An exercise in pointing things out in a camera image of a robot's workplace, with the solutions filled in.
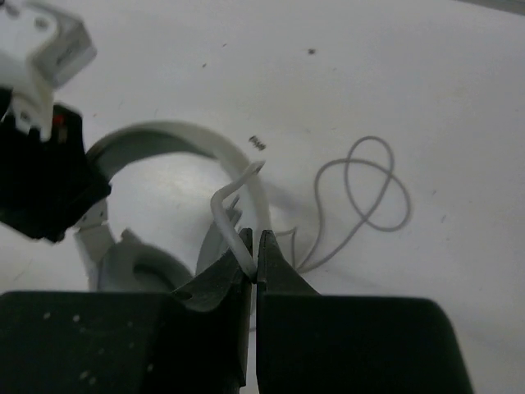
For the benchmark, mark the white grey headphones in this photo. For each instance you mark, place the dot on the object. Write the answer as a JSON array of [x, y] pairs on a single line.
[[195, 194]]

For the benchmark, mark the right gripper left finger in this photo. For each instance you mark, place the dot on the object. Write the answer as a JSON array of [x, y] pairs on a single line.
[[193, 340]]

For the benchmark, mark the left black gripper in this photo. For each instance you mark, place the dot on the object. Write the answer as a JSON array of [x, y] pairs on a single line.
[[46, 187]]

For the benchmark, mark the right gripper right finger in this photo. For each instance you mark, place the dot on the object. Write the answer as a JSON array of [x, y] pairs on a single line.
[[312, 343]]

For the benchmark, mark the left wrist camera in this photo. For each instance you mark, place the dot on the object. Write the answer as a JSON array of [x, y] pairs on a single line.
[[42, 48]]

